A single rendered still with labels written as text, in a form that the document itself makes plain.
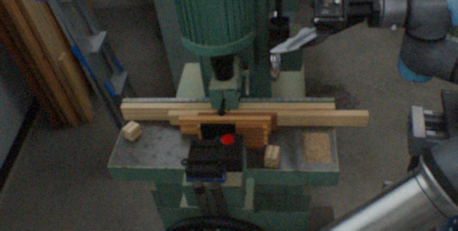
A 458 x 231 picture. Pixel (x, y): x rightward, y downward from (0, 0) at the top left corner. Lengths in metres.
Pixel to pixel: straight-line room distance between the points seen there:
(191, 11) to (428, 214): 0.57
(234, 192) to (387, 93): 1.82
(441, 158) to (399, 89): 2.14
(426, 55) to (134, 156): 0.75
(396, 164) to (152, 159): 1.46
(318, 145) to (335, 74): 1.69
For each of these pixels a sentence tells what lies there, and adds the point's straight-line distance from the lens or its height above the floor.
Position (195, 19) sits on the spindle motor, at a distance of 0.89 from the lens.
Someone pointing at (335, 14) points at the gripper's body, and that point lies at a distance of 0.77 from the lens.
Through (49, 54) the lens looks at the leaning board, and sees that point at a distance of 2.43.
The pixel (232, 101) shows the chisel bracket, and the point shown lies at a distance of 1.06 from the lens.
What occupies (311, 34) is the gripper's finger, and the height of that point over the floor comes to 1.29.
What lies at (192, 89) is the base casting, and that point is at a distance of 1.47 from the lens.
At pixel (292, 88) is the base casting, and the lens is 1.43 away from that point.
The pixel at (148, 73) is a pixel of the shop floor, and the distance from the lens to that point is 2.92.
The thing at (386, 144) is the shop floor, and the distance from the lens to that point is 2.38.
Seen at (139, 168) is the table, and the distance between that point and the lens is 1.14.
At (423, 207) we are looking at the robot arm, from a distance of 0.60.
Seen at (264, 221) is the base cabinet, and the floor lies 0.66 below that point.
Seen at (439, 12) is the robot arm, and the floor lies 1.33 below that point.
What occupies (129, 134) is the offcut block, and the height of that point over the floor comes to 0.93.
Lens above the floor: 1.75
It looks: 43 degrees down
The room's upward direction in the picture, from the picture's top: 7 degrees counter-clockwise
